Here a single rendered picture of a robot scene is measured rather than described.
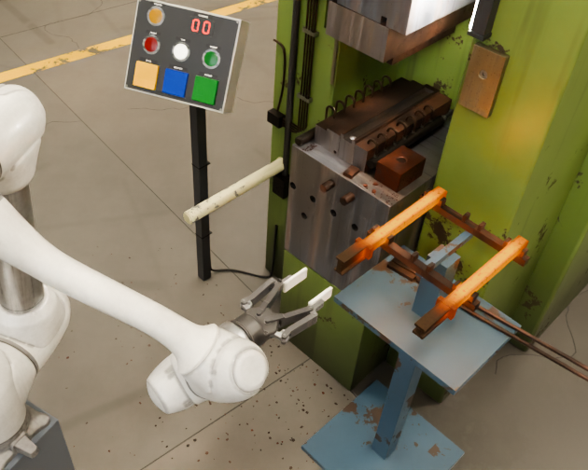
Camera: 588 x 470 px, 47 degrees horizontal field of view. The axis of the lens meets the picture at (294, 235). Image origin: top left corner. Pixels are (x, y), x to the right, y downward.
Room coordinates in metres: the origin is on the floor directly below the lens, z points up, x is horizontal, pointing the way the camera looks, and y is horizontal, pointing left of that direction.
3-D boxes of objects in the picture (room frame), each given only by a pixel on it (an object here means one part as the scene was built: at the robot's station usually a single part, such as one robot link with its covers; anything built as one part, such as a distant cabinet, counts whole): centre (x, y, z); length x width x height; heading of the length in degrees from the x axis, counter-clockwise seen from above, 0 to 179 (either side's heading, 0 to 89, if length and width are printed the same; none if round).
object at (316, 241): (1.73, -0.30, 0.69); 0.56 x 0.38 x 0.45; 139
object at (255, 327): (0.86, 0.06, 1.02); 0.09 x 0.08 x 0.07; 139
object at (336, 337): (1.73, -0.30, 0.23); 0.56 x 0.38 x 0.47; 139
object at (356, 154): (1.76, -0.25, 0.96); 0.42 x 0.20 x 0.09; 139
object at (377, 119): (1.75, -0.27, 0.99); 0.42 x 0.05 x 0.01; 139
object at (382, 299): (1.17, -0.37, 0.75); 0.40 x 0.30 x 0.02; 48
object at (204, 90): (1.76, 0.31, 1.01); 0.07 x 0.05 x 0.07; 74
